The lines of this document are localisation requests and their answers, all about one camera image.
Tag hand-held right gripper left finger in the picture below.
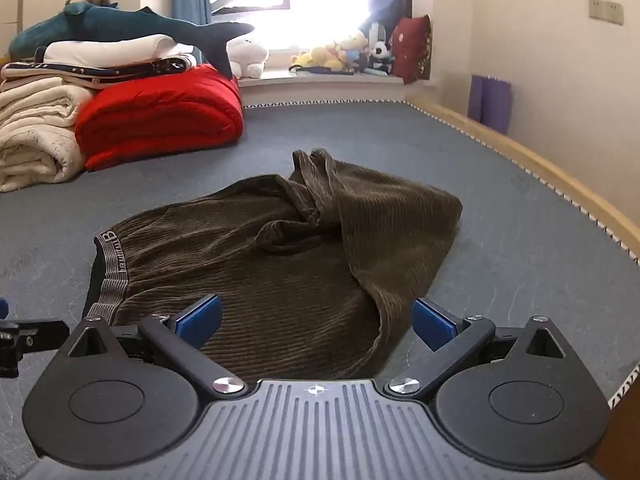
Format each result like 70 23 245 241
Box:
66 294 249 403

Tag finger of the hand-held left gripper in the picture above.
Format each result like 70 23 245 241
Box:
0 299 69 379

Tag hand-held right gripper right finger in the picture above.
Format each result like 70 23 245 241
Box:
384 297 569 403

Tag brown corduroy pants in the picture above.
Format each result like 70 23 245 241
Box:
82 147 463 381

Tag grey quilted mattress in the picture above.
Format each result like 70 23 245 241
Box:
0 100 640 480

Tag cream fleece blanket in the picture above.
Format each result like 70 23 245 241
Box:
0 77 101 193

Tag red folded quilt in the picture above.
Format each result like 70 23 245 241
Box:
74 62 246 172

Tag purple folded mat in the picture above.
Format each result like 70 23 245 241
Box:
468 74 512 135

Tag white plush bear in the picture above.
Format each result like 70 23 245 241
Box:
226 35 270 80

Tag panda plush toy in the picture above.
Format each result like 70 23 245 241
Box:
367 40 396 77

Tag red cushion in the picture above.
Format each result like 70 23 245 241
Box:
391 14 433 85

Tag white folded blanket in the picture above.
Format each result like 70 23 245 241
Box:
42 34 196 68

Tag yellow plush bear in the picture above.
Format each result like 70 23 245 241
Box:
290 42 351 72

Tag blue shark plush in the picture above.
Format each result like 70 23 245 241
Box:
9 1 256 80

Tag wooden bed frame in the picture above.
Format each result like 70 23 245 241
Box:
405 97 640 266

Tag white double wall socket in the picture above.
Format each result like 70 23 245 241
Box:
587 0 626 26

